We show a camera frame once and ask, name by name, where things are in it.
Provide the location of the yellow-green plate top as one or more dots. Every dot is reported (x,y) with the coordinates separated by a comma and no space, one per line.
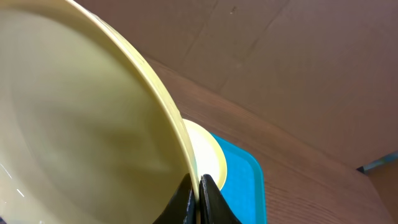
(209,156)

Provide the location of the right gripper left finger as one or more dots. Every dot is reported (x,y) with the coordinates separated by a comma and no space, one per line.
(181,208)

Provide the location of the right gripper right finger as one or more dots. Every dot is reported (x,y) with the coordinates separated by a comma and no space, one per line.
(213,207)

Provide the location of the teal plastic serving tray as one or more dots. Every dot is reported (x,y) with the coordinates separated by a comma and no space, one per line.
(244,189)

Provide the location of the yellow-green plate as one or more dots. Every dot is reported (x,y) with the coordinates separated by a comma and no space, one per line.
(209,156)
(89,133)

